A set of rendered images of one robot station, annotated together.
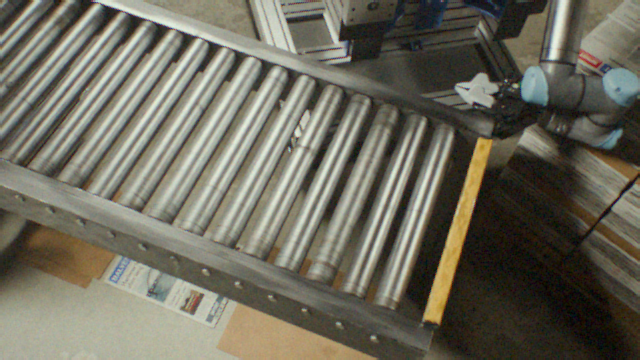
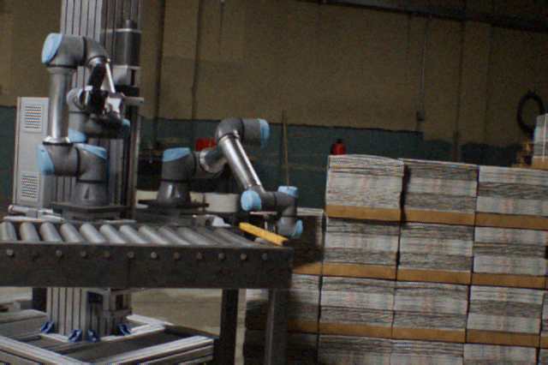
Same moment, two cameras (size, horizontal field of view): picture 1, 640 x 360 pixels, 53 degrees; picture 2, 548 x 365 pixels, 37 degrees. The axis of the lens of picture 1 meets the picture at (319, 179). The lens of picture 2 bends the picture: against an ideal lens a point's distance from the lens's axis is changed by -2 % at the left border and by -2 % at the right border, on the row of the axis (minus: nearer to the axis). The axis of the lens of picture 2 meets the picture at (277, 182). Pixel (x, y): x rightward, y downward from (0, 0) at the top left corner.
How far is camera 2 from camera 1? 2.12 m
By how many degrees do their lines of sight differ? 60
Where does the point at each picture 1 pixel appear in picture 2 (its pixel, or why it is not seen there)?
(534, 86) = (251, 195)
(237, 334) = not seen: outside the picture
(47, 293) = not seen: outside the picture
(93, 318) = not seen: outside the picture
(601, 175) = (303, 284)
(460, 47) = (154, 332)
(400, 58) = (118, 342)
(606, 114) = (290, 206)
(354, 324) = (251, 248)
